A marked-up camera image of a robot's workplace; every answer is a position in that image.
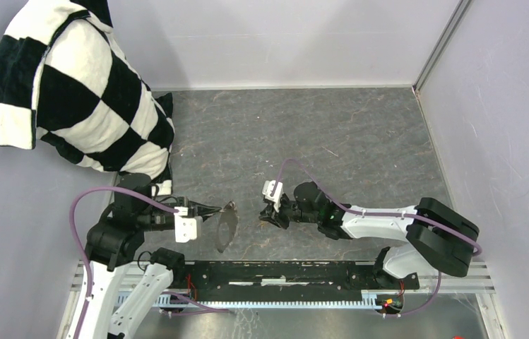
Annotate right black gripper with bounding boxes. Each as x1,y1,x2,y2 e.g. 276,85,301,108
259,194,320,230

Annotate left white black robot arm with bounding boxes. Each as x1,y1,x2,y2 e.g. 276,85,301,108
67,174,223,338

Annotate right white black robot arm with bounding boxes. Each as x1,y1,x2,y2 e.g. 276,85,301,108
259,180,480,288

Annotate black white checkered cloth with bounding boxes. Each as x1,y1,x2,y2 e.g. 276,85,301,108
0,1,175,196

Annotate aluminium corner profile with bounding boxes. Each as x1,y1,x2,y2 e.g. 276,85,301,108
412,0,472,95

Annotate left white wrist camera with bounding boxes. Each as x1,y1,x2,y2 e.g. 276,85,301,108
174,207,203,243

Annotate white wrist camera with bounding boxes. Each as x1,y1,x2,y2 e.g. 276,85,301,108
174,207,203,243
262,180,283,212

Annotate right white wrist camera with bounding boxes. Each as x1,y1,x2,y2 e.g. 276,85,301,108
262,180,283,212

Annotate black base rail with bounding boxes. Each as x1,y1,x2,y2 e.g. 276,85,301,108
170,261,420,302

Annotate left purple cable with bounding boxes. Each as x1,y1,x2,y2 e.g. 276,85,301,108
69,186,183,339

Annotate purple cable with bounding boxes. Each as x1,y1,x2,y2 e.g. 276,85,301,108
69,186,183,339
271,158,484,257

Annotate white toothed cable duct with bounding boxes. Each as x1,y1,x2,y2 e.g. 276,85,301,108
153,294,381,310

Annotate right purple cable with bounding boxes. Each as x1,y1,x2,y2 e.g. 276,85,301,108
271,158,484,257

